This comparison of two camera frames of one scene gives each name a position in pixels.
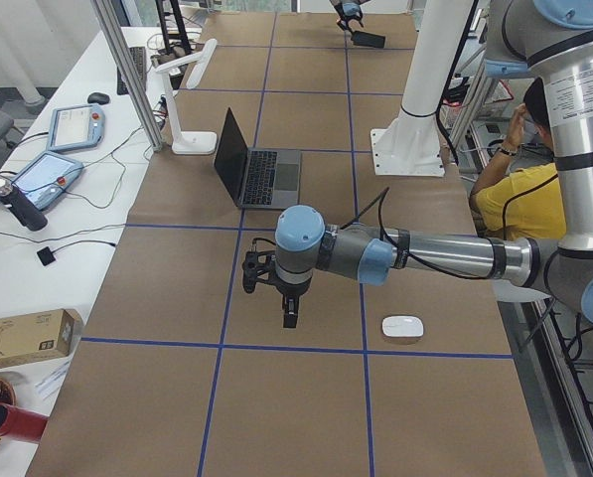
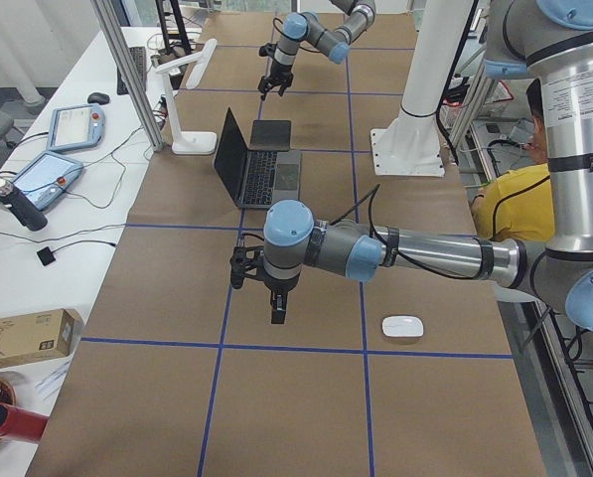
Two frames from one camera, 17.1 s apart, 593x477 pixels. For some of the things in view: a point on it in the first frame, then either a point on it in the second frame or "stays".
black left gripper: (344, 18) to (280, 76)
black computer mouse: (98, 97) stays
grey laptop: (255, 177) stays
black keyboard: (139, 57) stays
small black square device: (46, 256) stays
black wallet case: (368, 40) to (271, 135)
